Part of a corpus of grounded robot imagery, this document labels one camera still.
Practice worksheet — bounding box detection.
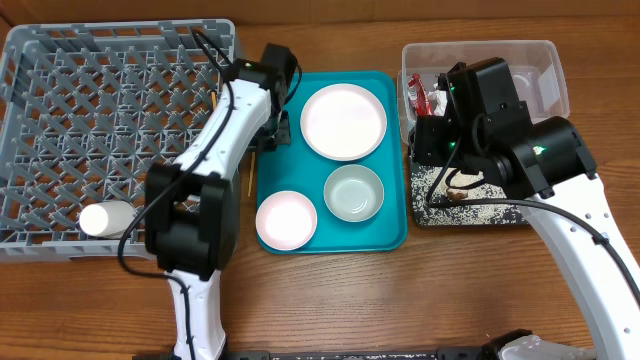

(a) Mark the wooden chopstick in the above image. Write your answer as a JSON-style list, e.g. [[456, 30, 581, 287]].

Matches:
[[247, 152, 256, 198], [210, 91, 218, 111]]

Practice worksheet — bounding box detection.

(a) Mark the red snack wrapper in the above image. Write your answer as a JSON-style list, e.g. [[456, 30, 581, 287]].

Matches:
[[407, 73, 433, 116]]

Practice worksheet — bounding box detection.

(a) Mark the white rice pile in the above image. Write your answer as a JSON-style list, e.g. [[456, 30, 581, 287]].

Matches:
[[409, 160, 526, 226]]

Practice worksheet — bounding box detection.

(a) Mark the brown food piece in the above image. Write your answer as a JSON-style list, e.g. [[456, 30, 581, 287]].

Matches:
[[446, 188, 468, 201]]

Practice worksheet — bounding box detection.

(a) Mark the grey bowl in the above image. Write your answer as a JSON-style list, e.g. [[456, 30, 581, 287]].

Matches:
[[323, 164, 385, 223]]

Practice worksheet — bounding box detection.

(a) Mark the white paper cup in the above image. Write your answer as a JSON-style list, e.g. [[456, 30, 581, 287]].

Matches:
[[79, 201, 135, 238]]

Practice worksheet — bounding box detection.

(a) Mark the white tissue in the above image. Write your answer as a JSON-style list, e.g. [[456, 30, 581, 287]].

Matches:
[[427, 83, 448, 117]]

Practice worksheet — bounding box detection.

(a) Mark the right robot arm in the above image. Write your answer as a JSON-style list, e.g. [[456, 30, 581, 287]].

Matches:
[[411, 57, 639, 359]]

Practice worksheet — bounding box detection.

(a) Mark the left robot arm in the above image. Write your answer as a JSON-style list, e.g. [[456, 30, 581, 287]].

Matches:
[[145, 44, 298, 359]]

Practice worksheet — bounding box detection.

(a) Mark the black tray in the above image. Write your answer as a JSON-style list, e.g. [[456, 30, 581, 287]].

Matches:
[[407, 144, 531, 229]]

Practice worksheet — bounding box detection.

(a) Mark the white round plate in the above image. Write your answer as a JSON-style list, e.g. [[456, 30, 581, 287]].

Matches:
[[300, 83, 387, 162]]

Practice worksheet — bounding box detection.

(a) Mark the teal serving tray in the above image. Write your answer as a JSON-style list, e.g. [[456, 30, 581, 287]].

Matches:
[[254, 71, 408, 254]]

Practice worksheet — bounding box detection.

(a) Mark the pink-white small bowl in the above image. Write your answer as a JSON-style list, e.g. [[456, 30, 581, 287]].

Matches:
[[255, 190, 318, 251]]

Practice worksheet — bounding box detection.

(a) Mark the clear plastic bin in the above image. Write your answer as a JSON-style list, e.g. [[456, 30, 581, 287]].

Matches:
[[397, 40, 570, 142]]

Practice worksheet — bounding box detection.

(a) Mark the grey dish rack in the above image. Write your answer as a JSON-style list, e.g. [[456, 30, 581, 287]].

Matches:
[[1, 19, 240, 263]]

